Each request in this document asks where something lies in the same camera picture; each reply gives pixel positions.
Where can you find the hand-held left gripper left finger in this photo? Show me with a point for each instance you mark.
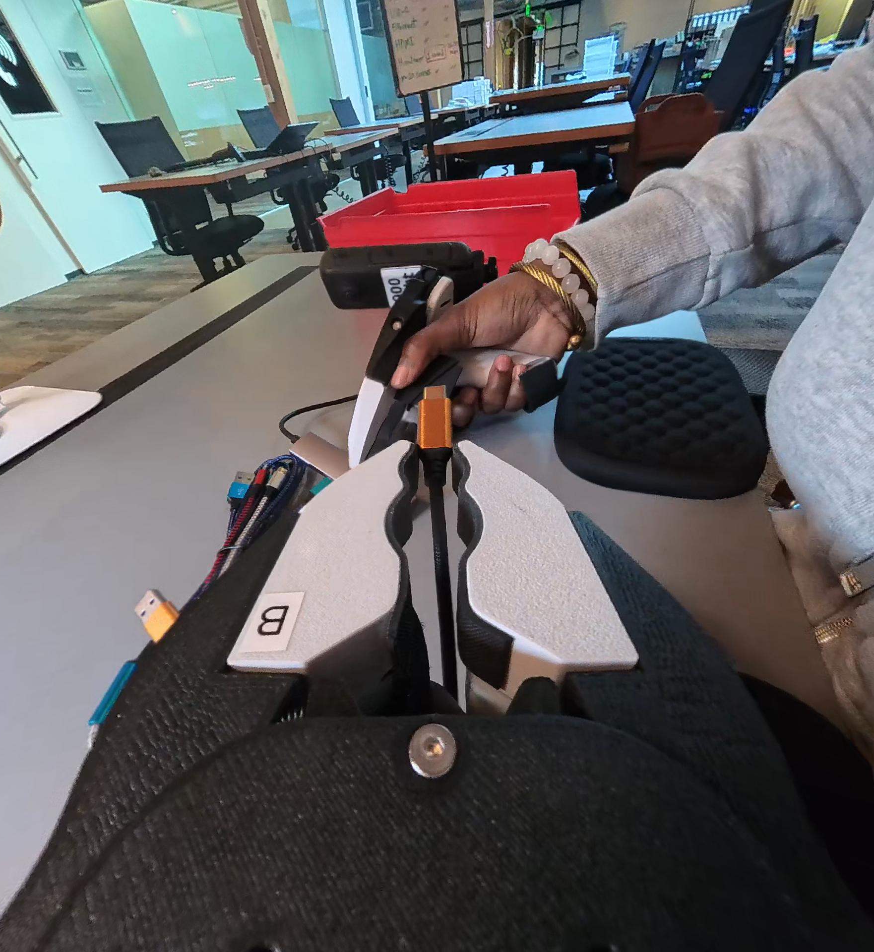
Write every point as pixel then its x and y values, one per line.
pixel 333 565

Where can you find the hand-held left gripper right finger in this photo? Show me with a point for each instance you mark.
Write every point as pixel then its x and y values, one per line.
pixel 541 580

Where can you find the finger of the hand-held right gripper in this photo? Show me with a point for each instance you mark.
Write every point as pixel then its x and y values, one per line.
pixel 368 416

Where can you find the red divided plastic bin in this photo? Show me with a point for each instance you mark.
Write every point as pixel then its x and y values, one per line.
pixel 481 223

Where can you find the person's right forearm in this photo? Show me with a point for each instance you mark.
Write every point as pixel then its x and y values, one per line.
pixel 705 216

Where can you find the person's right hand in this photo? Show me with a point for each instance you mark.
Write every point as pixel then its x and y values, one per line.
pixel 511 320

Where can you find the black laptop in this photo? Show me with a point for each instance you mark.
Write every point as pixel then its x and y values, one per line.
pixel 288 137

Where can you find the black office chair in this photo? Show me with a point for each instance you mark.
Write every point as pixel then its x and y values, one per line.
pixel 258 126
pixel 206 230

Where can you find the gold bangle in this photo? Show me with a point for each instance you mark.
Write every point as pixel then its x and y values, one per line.
pixel 548 285
pixel 582 268

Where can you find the wooden top desk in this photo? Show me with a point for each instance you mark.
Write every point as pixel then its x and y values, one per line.
pixel 541 126
pixel 184 175

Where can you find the black honeycomb cushion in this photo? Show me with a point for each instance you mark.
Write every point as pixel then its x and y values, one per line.
pixel 660 416

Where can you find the whiteboard on pole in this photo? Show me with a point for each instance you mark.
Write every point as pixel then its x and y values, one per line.
pixel 422 44

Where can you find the instruction sheet display stand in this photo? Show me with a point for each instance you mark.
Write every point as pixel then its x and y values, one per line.
pixel 35 424

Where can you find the brown wooden chair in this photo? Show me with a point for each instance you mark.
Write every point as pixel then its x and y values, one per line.
pixel 675 134

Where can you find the person's clothed body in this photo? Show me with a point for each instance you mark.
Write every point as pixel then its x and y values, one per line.
pixel 854 409

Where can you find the phone icon door poster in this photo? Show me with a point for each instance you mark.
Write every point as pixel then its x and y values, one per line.
pixel 5 67

